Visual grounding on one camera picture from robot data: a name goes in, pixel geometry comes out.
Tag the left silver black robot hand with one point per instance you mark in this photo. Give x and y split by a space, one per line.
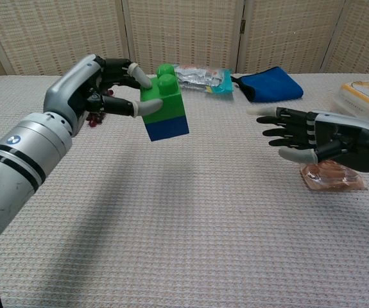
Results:
72 93

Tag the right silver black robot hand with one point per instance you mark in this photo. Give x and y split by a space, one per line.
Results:
344 138

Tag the green toy brick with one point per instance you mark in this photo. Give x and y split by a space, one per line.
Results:
166 102

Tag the blue toy brick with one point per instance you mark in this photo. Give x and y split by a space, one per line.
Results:
168 128

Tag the dark red grape bunch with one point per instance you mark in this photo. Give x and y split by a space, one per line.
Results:
96 119

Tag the orange sauce pouch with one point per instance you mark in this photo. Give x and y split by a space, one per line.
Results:
331 178

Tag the orange cat tissue pack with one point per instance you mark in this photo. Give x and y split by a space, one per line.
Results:
364 96

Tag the folded blue cloth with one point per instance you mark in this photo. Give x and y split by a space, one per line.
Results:
267 85

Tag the beige woven folding screen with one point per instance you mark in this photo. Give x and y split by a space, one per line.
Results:
184 35

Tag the teal silver snack packet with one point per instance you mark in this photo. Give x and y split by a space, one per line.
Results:
203 78

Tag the white woven tablecloth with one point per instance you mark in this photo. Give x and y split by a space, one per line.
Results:
184 224

